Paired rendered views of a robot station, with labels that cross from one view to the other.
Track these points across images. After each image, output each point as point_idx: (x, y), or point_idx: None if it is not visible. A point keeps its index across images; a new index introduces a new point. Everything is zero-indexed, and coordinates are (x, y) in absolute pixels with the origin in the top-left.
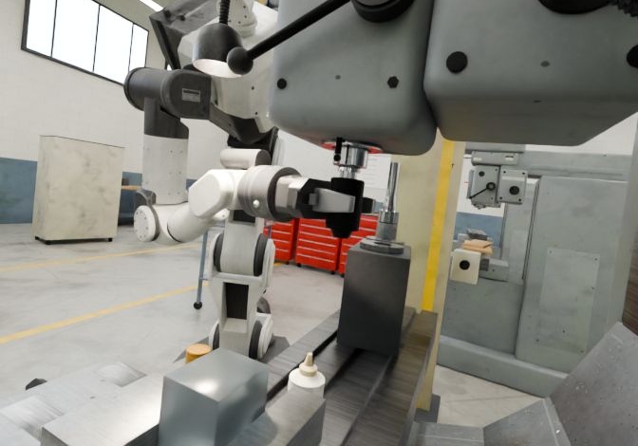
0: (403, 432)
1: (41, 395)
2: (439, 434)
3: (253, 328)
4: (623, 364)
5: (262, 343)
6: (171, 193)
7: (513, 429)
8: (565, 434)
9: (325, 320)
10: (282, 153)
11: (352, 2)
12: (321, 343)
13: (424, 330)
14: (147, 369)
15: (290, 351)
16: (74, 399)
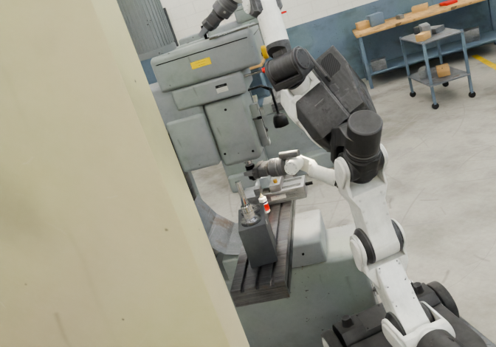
0: None
1: (300, 179)
2: (239, 251)
3: (389, 311)
4: None
5: (381, 323)
6: None
7: (218, 245)
8: (208, 233)
9: (286, 245)
10: (338, 170)
11: None
12: (280, 234)
13: (239, 267)
14: (293, 187)
15: (286, 225)
16: (295, 181)
